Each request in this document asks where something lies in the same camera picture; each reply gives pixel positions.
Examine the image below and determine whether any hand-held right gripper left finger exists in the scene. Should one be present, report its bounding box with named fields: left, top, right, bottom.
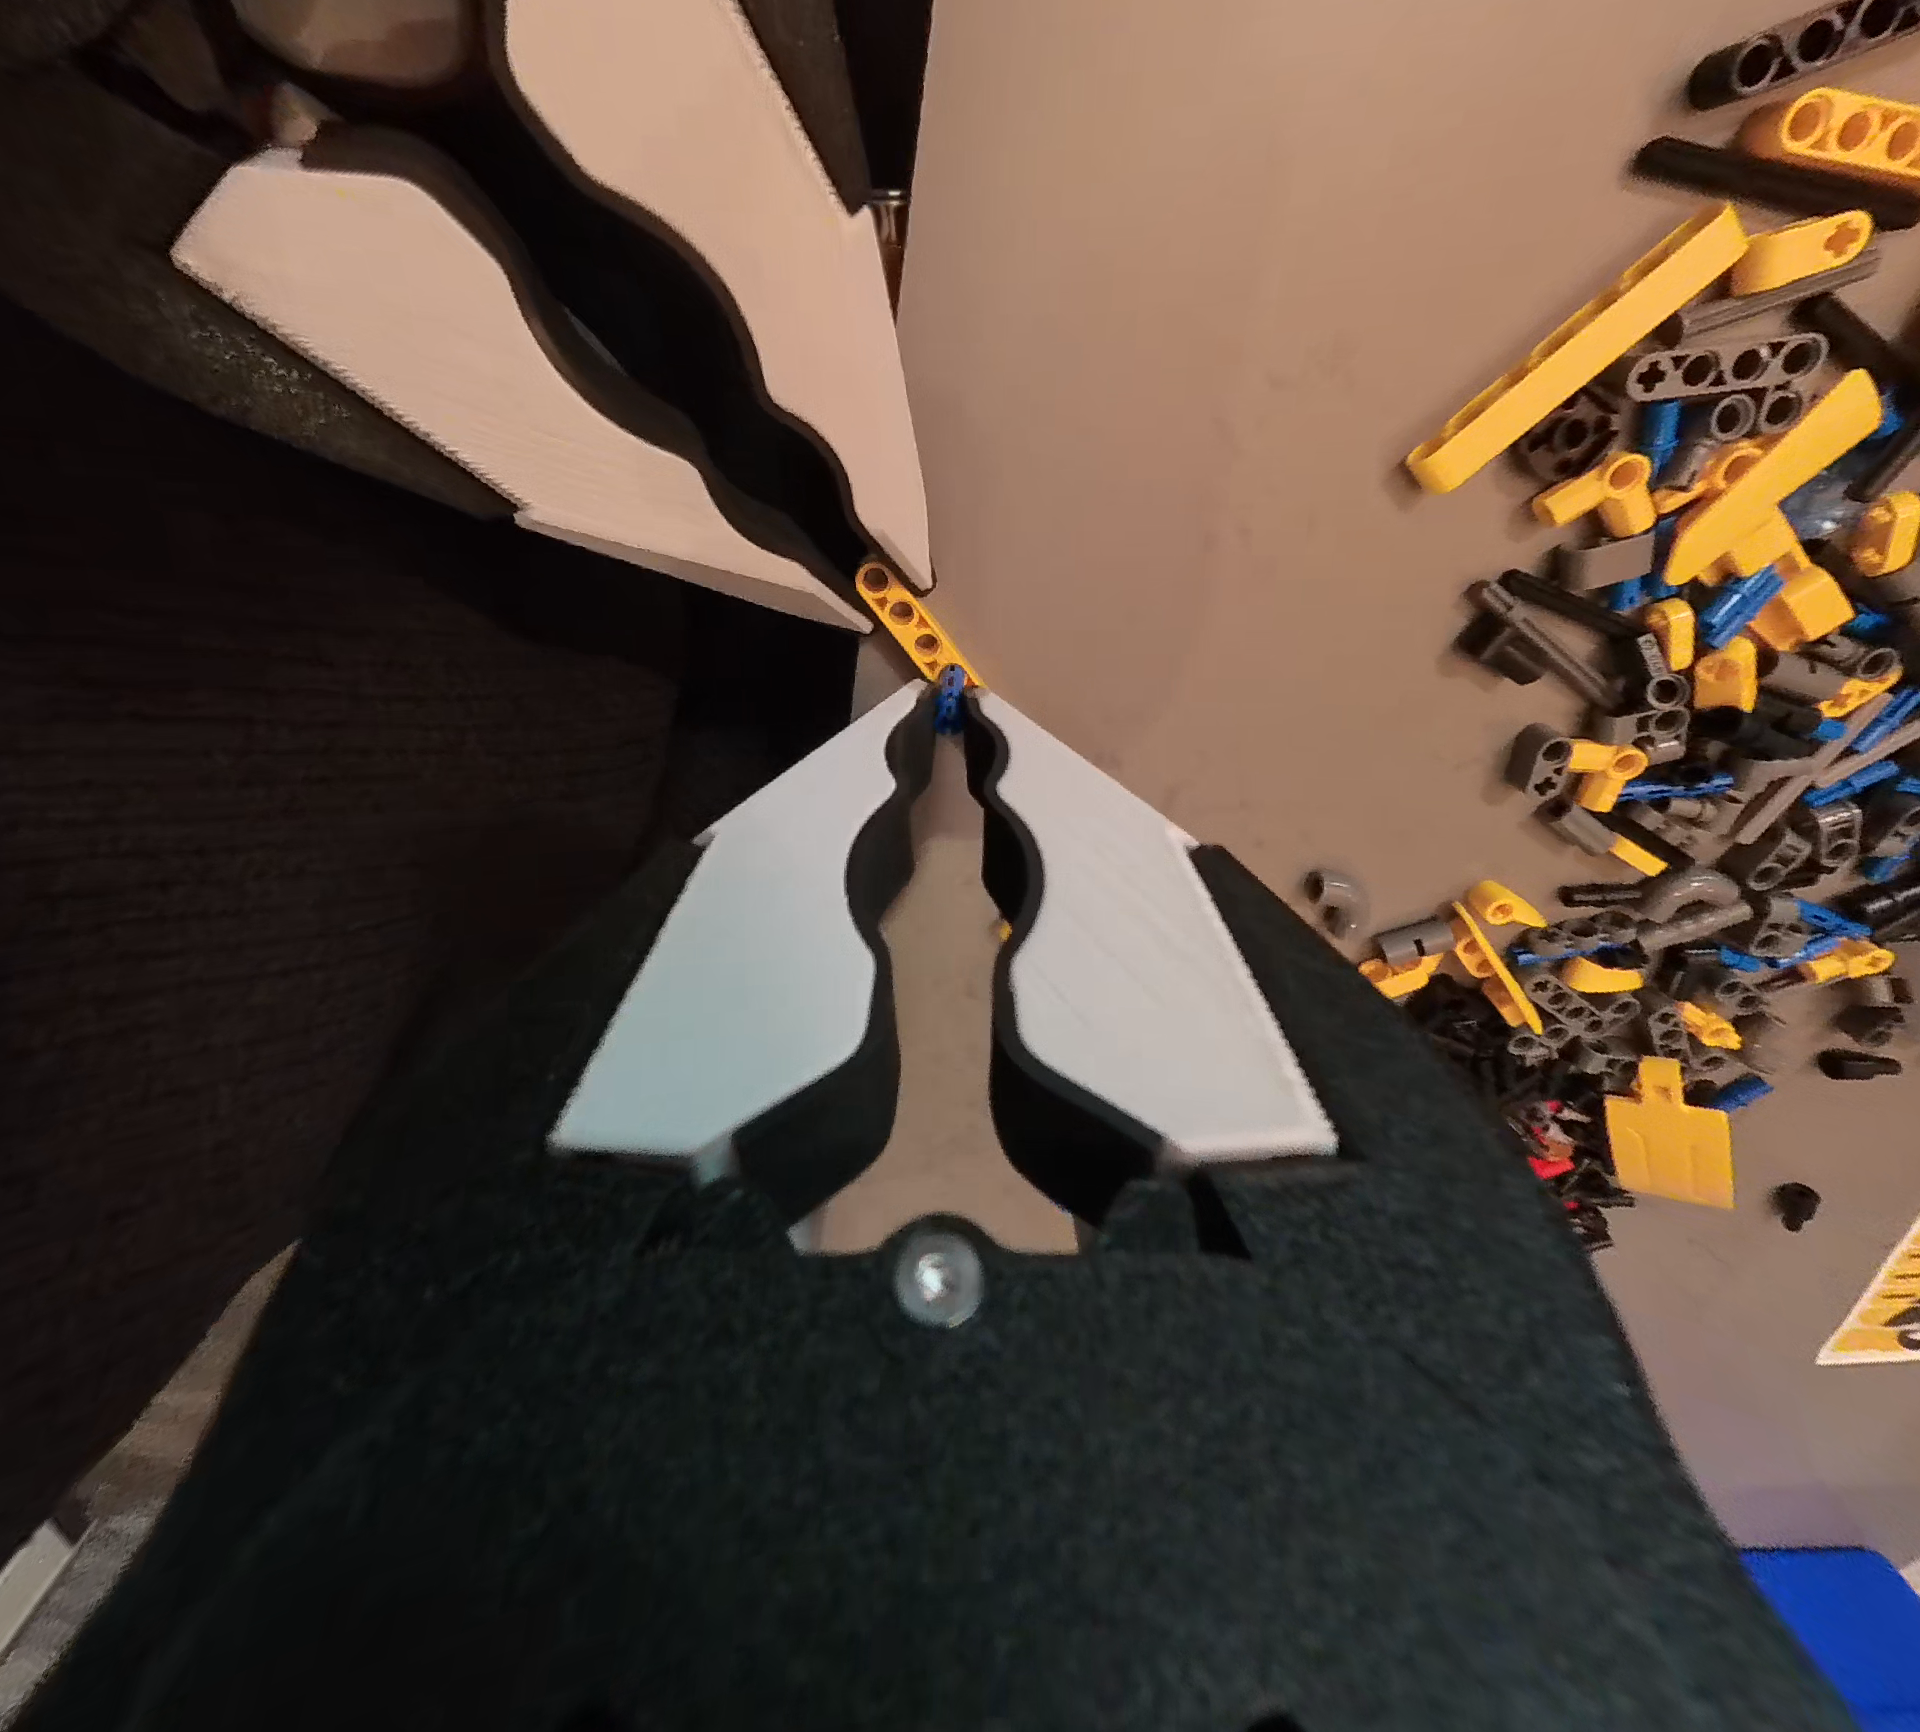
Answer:
left=546, top=681, right=940, bottom=1227

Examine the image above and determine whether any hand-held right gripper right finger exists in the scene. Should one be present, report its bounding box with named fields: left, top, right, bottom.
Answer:
left=957, top=691, right=1341, bottom=1231

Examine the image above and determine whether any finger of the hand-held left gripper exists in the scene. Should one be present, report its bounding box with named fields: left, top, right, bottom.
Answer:
left=479, top=0, right=936, bottom=593
left=171, top=146, right=873, bottom=638

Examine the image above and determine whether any yellow toy beam with holes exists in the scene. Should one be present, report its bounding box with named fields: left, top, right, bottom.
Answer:
left=853, top=559, right=984, bottom=691

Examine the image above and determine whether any heap of small red black parts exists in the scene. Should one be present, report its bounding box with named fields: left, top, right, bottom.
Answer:
left=1501, top=1087, right=1629, bottom=1255

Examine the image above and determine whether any pile of mixed toy pieces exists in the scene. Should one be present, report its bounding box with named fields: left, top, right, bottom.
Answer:
left=1300, top=0, right=1920, bottom=1255

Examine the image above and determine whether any yellow printed sticker sheet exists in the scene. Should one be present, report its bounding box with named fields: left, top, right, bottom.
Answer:
left=1816, top=1215, right=1920, bottom=1367

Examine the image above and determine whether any blue plastic bin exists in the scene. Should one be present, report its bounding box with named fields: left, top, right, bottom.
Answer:
left=1738, top=1545, right=1920, bottom=1732

